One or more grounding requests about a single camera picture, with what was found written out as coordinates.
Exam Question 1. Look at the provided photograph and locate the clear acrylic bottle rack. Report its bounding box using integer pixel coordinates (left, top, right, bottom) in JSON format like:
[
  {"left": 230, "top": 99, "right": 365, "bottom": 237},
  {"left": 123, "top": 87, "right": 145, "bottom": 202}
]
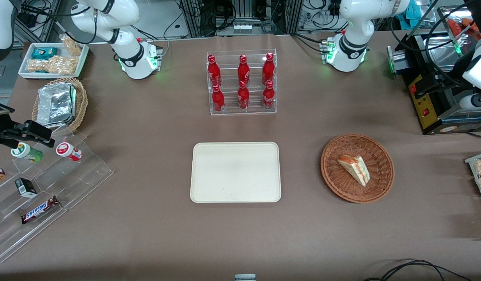
[{"left": 206, "top": 49, "right": 277, "bottom": 116}]

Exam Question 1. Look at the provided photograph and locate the black floor cable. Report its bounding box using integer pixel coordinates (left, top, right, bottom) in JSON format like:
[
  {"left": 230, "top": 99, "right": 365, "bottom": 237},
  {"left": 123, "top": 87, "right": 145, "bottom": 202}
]
[{"left": 363, "top": 259, "right": 473, "bottom": 281}]

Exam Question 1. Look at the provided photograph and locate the black right arm base cable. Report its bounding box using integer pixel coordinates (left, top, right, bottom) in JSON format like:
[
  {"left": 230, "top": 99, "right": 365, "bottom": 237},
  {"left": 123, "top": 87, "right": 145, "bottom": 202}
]
[{"left": 130, "top": 25, "right": 171, "bottom": 57}]

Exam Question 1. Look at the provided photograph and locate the red cola bottle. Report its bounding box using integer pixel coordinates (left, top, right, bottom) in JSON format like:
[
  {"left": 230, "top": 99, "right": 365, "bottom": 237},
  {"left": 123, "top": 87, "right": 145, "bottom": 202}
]
[
  {"left": 262, "top": 53, "right": 275, "bottom": 86},
  {"left": 237, "top": 55, "right": 250, "bottom": 87},
  {"left": 263, "top": 80, "right": 275, "bottom": 111},
  {"left": 238, "top": 81, "right": 250, "bottom": 110},
  {"left": 207, "top": 55, "right": 222, "bottom": 88},
  {"left": 212, "top": 84, "right": 225, "bottom": 114}
]

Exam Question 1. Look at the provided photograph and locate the small black carton box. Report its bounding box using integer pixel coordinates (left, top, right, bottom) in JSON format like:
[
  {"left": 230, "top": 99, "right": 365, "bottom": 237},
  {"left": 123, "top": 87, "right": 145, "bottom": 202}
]
[{"left": 15, "top": 178, "right": 37, "bottom": 198}]

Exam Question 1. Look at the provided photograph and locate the red bottle with white cap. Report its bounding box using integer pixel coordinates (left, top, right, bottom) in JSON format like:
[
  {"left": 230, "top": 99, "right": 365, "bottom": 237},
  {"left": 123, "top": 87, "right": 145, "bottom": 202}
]
[{"left": 55, "top": 142, "right": 83, "bottom": 162}]

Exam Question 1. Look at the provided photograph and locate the clear bag of peanuts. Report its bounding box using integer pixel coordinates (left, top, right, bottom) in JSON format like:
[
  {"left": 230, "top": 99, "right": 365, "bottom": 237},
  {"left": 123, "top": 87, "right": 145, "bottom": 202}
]
[
  {"left": 27, "top": 55, "right": 78, "bottom": 75},
  {"left": 59, "top": 34, "right": 83, "bottom": 57}
]

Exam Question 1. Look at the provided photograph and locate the clear acrylic stepped display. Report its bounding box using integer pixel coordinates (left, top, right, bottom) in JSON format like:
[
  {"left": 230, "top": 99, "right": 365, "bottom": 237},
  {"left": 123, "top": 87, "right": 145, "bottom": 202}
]
[{"left": 0, "top": 129, "right": 115, "bottom": 264}]

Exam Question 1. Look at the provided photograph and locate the teal snack packet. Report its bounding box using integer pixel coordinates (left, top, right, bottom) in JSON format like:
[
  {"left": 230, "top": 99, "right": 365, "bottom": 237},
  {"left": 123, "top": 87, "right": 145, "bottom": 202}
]
[{"left": 31, "top": 46, "right": 59, "bottom": 60}]

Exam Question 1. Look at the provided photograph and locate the brown Snickers bar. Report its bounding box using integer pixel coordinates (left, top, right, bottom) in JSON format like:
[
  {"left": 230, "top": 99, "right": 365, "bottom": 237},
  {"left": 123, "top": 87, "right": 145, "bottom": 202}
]
[{"left": 21, "top": 196, "right": 60, "bottom": 225}]

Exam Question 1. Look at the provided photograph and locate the cream rectangular plastic tray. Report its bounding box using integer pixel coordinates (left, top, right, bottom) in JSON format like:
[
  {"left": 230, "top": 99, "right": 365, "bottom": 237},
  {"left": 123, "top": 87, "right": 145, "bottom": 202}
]
[{"left": 190, "top": 142, "right": 282, "bottom": 203}]

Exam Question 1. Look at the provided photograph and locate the clear tray of snack bags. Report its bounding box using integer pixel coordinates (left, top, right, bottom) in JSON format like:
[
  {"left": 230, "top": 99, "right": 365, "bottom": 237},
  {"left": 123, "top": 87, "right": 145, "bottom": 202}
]
[{"left": 464, "top": 151, "right": 481, "bottom": 215}]

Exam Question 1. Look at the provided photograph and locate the triangular sandwich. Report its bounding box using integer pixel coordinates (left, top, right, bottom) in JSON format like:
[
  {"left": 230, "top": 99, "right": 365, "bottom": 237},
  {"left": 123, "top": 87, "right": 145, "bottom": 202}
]
[{"left": 337, "top": 155, "right": 371, "bottom": 187}]

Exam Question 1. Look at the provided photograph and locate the round brown wicker basket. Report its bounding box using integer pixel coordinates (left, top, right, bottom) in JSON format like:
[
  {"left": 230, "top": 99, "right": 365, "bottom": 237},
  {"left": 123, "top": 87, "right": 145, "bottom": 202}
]
[{"left": 320, "top": 133, "right": 395, "bottom": 204}]

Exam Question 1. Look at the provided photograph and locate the teal patterned bag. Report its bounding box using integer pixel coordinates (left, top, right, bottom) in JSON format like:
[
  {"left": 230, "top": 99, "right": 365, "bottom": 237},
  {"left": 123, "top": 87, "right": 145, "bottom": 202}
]
[{"left": 396, "top": 0, "right": 421, "bottom": 25}]

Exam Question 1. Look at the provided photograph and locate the green bottle with white cap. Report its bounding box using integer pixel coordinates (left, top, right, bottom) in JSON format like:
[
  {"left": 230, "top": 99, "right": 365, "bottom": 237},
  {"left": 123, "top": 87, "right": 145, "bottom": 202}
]
[{"left": 11, "top": 142, "right": 44, "bottom": 163}]

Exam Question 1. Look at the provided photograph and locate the white rectangular snack tray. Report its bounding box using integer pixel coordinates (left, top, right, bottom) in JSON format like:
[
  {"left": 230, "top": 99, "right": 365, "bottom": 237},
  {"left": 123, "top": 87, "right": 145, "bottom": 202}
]
[{"left": 18, "top": 42, "right": 90, "bottom": 80}]

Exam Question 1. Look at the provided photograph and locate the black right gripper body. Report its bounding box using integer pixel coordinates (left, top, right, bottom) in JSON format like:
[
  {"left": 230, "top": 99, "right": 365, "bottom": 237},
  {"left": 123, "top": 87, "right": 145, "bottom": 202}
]
[{"left": 0, "top": 100, "right": 31, "bottom": 146}]

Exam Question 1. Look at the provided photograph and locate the oval tan wicker basket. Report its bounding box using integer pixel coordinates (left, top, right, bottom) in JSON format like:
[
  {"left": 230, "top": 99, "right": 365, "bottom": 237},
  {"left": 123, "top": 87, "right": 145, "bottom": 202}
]
[{"left": 32, "top": 77, "right": 89, "bottom": 134}]

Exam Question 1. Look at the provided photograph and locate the black arm base cable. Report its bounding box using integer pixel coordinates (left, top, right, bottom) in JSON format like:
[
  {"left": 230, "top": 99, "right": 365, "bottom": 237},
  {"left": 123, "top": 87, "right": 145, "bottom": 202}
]
[
  {"left": 130, "top": 25, "right": 171, "bottom": 57},
  {"left": 290, "top": 33, "right": 327, "bottom": 52}
]

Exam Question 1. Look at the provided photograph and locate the black left arm base cable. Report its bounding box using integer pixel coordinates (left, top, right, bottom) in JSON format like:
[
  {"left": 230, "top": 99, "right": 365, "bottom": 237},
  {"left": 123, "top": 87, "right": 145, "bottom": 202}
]
[{"left": 290, "top": 33, "right": 327, "bottom": 52}]

